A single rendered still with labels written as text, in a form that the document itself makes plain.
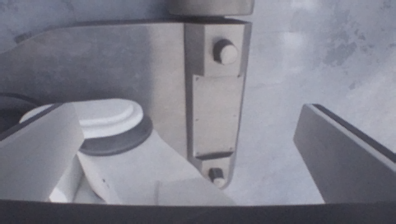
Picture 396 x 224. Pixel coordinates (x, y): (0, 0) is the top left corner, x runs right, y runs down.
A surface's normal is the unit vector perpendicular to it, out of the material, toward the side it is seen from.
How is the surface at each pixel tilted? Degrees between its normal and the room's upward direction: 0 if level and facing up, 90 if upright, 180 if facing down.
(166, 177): 90
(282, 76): 0
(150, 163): 90
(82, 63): 0
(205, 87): 0
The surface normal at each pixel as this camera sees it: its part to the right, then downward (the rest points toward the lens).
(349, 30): 0.20, 0.48
